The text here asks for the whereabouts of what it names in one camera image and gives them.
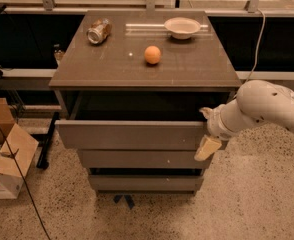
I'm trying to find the white hanging cable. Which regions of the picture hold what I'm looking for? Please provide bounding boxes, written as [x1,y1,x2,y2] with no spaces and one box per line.
[245,8,267,84]

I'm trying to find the orange fruit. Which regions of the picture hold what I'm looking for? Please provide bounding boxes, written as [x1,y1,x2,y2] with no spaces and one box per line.
[144,46,161,65]

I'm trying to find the black table leg left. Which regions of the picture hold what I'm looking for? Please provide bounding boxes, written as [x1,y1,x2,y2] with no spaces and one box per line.
[37,112,60,170]

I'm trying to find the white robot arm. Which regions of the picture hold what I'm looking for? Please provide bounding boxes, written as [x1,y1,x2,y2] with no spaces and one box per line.
[194,80,294,161]

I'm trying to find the grey middle drawer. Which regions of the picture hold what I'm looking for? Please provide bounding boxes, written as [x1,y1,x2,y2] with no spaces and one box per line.
[78,150,211,169]

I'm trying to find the blue tape cross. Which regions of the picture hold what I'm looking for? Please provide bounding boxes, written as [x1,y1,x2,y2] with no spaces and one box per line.
[113,194,136,211]

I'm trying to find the open cardboard box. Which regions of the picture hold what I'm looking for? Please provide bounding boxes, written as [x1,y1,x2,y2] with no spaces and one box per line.
[0,124,38,199]

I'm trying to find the grey drawer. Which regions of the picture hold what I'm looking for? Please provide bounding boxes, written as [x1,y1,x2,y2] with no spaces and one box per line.
[55,100,229,152]
[78,150,211,169]
[88,175,203,192]

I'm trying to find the black floor cable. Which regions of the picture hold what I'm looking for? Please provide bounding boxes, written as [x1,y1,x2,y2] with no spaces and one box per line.
[0,106,51,240]

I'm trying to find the grey bottom drawer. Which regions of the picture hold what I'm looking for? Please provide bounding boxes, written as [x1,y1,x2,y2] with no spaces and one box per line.
[88,175,203,192]

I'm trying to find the lying soda can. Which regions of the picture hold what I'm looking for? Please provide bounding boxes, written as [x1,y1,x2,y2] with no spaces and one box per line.
[86,18,112,45]

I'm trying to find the white bowl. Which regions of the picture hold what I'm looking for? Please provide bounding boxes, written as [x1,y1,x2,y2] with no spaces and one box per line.
[164,17,201,40]

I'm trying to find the grey drawer cabinet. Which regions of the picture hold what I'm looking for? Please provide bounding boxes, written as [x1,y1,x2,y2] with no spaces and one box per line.
[48,9,243,197]

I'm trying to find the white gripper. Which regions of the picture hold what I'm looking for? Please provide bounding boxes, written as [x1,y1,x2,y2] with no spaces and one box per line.
[194,104,239,161]

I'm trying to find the grey top drawer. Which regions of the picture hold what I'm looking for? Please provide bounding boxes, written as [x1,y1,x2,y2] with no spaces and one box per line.
[55,100,229,152]

